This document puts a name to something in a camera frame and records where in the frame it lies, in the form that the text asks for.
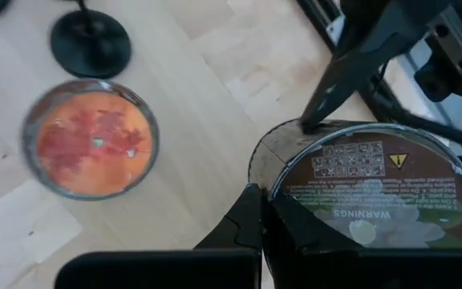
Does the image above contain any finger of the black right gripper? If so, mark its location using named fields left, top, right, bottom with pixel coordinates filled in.
left=299, top=0, right=452, bottom=132

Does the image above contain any orange candle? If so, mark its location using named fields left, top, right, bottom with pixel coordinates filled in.
left=20, top=78, right=161, bottom=201

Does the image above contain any black metal candlestick holder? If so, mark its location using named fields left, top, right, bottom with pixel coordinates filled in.
left=49, top=0, right=132, bottom=80

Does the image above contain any light wooden riser shelf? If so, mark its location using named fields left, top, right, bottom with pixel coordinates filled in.
left=0, top=0, right=264, bottom=289

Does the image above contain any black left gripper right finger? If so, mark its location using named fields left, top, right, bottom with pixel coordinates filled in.
left=261, top=191, right=363, bottom=289

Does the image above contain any black aluminium table frame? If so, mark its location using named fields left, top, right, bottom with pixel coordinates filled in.
left=294, top=0, right=342, bottom=51

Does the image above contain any grey glass candle jar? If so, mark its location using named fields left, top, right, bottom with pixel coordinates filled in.
left=247, top=118, right=462, bottom=252

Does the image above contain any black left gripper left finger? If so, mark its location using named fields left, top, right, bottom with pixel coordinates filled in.
left=193, top=183, right=263, bottom=252

